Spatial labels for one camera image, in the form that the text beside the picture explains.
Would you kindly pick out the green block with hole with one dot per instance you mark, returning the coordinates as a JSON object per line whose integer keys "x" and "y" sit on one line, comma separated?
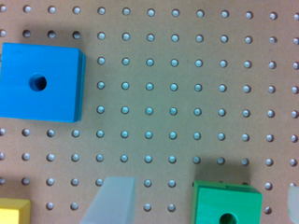
{"x": 223, "y": 203}

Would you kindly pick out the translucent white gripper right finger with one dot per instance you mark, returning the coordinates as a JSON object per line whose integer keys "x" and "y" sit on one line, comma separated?
{"x": 293, "y": 204}

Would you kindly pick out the yellow block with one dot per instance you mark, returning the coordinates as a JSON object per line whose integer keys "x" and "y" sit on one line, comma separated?
{"x": 15, "y": 211}

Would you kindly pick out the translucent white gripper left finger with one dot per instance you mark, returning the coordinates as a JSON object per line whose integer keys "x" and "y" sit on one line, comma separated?
{"x": 114, "y": 203}

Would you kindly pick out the blue block with hole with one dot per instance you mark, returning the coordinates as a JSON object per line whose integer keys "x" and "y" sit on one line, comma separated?
{"x": 41, "y": 82}

